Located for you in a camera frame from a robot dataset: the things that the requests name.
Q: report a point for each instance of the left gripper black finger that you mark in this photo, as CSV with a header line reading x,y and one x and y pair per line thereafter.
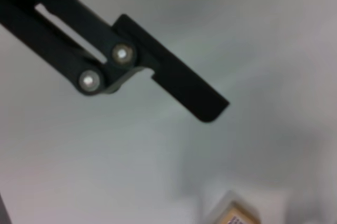
x,y
179,82

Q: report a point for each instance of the beige eraser with barcode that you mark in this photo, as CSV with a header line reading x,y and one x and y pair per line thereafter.
x,y
237,216

